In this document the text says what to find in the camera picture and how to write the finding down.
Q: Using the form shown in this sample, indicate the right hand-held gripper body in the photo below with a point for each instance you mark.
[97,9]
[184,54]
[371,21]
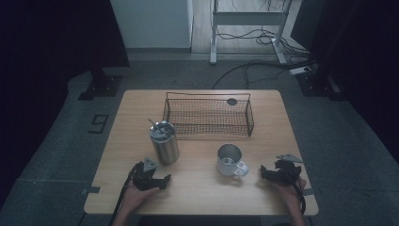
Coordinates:
[287,172]

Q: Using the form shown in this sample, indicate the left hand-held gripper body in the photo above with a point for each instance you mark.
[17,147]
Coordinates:
[142,180]

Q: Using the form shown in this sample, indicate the steel tumbler with lid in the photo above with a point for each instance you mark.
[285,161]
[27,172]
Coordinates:
[164,146]

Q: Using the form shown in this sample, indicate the white metal mug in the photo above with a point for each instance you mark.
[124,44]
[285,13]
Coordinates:
[229,164]

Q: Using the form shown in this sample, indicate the metal straw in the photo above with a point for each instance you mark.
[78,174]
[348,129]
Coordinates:
[154,123]

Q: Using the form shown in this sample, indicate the person's left hand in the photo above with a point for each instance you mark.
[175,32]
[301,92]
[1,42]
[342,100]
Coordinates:
[136,197]

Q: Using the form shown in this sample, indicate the person's right hand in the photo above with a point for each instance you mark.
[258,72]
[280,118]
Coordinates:
[290,194]

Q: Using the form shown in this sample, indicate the grey tape piece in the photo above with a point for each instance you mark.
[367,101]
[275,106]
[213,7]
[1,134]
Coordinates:
[308,191]
[91,190]

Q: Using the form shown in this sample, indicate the black round table grommet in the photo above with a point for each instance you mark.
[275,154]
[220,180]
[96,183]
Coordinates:
[232,101]

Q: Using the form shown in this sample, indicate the black stand base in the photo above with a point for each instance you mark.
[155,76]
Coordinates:
[316,84]
[103,86]

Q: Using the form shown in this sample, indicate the white power strip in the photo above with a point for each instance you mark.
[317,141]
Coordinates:
[300,70]

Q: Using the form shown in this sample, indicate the dark curtain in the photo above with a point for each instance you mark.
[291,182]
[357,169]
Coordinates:
[47,62]
[360,47]

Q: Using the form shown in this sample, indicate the white cabinet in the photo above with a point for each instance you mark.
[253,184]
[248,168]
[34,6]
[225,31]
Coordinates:
[150,22]

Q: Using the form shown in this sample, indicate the white metal desk frame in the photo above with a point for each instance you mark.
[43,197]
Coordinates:
[247,18]

